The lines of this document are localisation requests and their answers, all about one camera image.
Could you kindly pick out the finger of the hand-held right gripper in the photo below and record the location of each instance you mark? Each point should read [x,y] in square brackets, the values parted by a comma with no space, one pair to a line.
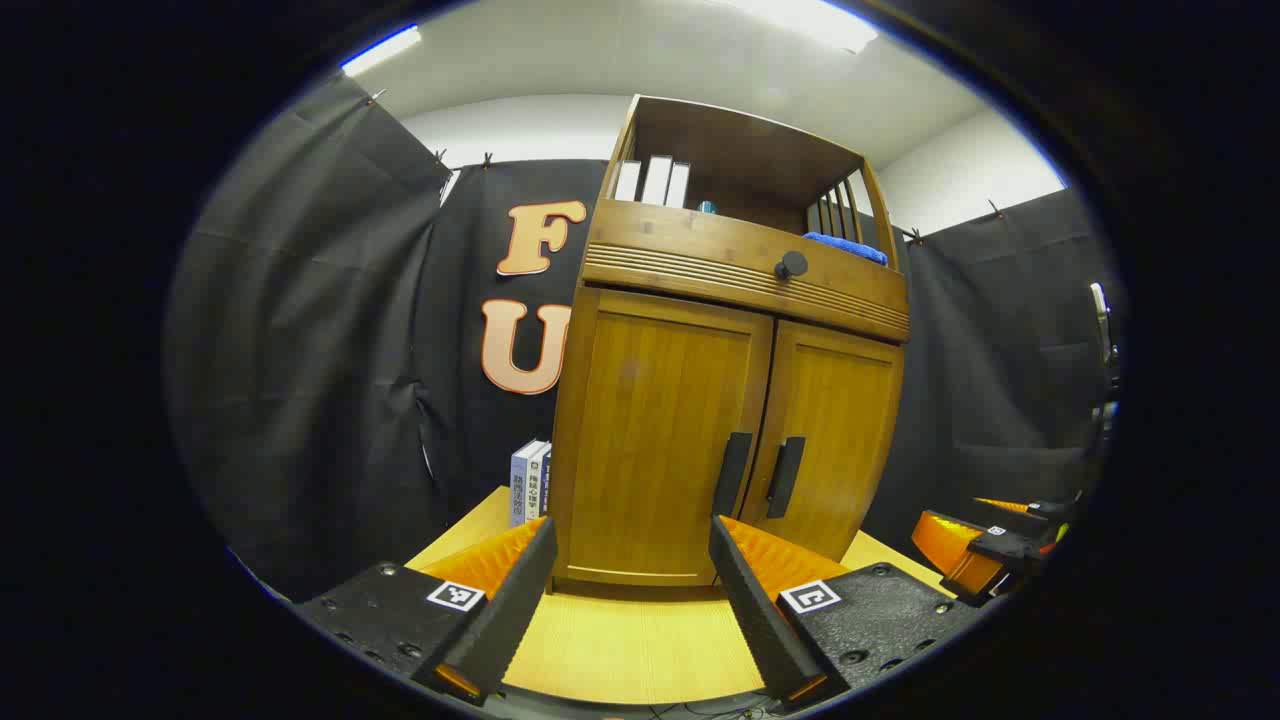
[950,550]
[1030,510]

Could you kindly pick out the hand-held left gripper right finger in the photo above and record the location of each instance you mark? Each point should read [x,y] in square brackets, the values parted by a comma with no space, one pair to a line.
[760,620]

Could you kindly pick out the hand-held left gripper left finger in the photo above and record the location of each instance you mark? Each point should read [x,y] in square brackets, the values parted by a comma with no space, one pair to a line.
[510,620]

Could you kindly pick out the wooden shoe cabinet door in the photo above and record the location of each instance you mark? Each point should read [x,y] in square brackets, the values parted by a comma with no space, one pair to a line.
[650,430]
[845,440]

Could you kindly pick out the wooden double-door shoe cabinet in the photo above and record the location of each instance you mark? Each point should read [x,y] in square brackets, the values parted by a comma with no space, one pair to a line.
[740,150]

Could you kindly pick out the wooden cabinet drawer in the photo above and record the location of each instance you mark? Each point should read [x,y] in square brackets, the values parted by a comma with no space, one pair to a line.
[680,250]

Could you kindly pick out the white grey paperback book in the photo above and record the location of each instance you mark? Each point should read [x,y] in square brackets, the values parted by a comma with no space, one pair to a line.
[536,485]

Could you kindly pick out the dark blue paperback book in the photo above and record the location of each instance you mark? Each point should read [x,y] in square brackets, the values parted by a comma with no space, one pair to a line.
[547,485]

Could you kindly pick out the blue folded cloth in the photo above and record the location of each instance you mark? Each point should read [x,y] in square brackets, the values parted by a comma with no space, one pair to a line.
[845,248]

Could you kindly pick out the black round drawer knob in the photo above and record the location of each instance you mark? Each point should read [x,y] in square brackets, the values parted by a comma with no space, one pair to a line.
[791,265]

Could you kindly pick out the black backdrop cloth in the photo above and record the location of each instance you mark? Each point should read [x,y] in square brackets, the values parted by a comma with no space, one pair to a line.
[300,350]

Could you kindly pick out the ceiling light panel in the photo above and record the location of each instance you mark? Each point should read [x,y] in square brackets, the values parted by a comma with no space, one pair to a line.
[810,20]

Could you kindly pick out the ceiling light tube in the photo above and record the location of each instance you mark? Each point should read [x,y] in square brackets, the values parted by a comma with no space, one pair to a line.
[380,52]

